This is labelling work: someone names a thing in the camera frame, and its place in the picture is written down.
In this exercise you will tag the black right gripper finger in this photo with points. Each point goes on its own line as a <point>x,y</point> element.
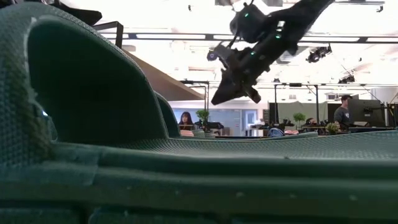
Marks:
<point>252,95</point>
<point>228,91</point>

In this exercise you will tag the pink rubber slide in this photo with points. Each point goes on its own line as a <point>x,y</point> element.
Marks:
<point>187,133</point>

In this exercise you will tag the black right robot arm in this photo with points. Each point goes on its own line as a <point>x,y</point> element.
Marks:
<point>298,18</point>

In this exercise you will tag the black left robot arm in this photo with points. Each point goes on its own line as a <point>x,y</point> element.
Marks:
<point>84,15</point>

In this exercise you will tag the potted green background plant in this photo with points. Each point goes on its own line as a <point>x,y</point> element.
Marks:
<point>202,114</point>
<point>299,116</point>

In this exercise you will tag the green partition screen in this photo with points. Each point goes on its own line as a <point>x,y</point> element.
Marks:
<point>289,109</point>

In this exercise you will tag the blue round object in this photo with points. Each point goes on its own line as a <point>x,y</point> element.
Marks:
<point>275,133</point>

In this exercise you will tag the black overhead beam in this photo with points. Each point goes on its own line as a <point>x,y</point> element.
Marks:
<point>211,37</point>

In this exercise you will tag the seated person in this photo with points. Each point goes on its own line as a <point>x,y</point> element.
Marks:
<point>186,119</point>

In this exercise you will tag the person's head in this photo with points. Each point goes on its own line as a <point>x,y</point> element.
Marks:
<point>311,120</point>

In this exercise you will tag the dark green rubber slide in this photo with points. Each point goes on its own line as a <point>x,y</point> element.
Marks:
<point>199,161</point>

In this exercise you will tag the small round background plant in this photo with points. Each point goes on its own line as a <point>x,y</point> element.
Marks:
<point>332,127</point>

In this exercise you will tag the standing person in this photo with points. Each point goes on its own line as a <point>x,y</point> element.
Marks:
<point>342,115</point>

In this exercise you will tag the black computer monitor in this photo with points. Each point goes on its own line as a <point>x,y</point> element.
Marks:
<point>363,109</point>

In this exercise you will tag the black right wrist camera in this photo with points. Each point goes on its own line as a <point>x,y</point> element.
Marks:
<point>213,55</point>

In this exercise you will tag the black background stand frame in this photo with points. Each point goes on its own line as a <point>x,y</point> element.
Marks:
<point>295,84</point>

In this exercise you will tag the black ceiling camera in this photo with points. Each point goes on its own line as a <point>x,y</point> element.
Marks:
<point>346,80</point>
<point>317,54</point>

